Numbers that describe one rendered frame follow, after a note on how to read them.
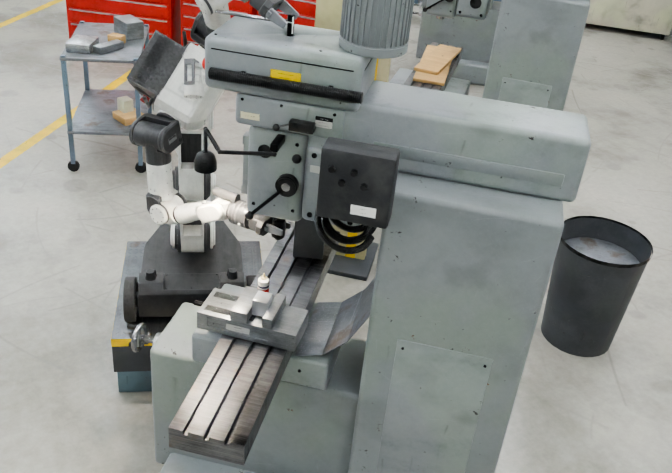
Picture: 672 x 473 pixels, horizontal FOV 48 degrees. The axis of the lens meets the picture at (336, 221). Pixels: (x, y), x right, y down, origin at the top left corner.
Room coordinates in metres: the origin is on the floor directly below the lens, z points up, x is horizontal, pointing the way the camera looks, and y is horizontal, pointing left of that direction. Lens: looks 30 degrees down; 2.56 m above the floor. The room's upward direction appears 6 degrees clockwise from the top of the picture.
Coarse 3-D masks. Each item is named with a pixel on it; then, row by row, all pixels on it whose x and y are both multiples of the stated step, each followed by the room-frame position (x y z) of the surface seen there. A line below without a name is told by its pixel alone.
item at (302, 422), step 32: (192, 320) 2.29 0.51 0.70; (160, 352) 2.10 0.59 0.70; (352, 352) 2.20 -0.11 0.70; (160, 384) 2.10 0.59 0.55; (192, 384) 2.07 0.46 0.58; (288, 384) 2.01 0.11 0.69; (352, 384) 2.03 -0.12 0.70; (160, 416) 2.10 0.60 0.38; (288, 416) 2.01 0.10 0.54; (320, 416) 1.99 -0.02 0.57; (352, 416) 1.97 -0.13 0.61; (160, 448) 2.10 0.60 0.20; (256, 448) 2.03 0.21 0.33; (288, 448) 2.01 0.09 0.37; (320, 448) 1.99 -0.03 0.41
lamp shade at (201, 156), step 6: (198, 156) 2.13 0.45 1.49; (204, 156) 2.13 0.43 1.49; (210, 156) 2.13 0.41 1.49; (198, 162) 2.12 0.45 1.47; (204, 162) 2.12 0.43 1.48; (210, 162) 2.12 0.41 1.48; (216, 162) 2.15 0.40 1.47; (198, 168) 2.12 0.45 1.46; (204, 168) 2.11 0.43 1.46; (210, 168) 2.12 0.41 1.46; (216, 168) 2.15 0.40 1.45
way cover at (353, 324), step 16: (320, 304) 2.31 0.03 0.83; (336, 304) 2.29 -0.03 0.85; (352, 304) 2.23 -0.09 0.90; (368, 304) 2.09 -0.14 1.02; (320, 320) 2.20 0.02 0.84; (336, 320) 2.18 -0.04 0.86; (352, 320) 2.11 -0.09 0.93; (304, 336) 2.11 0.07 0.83; (320, 336) 2.10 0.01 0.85; (336, 336) 2.06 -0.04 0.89; (304, 352) 2.02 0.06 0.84; (320, 352) 2.01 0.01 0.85
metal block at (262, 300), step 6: (258, 294) 2.05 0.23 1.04; (264, 294) 2.05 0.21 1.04; (270, 294) 2.06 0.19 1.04; (252, 300) 2.01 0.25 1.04; (258, 300) 2.02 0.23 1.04; (264, 300) 2.02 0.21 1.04; (270, 300) 2.04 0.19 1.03; (252, 306) 2.01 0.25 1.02; (258, 306) 2.01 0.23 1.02; (264, 306) 2.00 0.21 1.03; (252, 312) 2.01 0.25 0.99; (258, 312) 2.01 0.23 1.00; (264, 312) 2.00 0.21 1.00
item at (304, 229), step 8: (296, 224) 2.50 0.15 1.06; (304, 224) 2.50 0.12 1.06; (312, 224) 2.50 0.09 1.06; (296, 232) 2.50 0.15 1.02; (304, 232) 2.50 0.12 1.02; (312, 232) 2.50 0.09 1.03; (296, 240) 2.50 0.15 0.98; (304, 240) 2.50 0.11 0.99; (312, 240) 2.50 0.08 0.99; (320, 240) 2.50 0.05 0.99; (296, 248) 2.50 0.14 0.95; (304, 248) 2.50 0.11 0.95; (312, 248) 2.50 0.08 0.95; (320, 248) 2.50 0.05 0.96; (296, 256) 2.50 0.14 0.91; (304, 256) 2.50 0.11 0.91; (312, 256) 2.50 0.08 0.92; (320, 256) 2.50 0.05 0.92
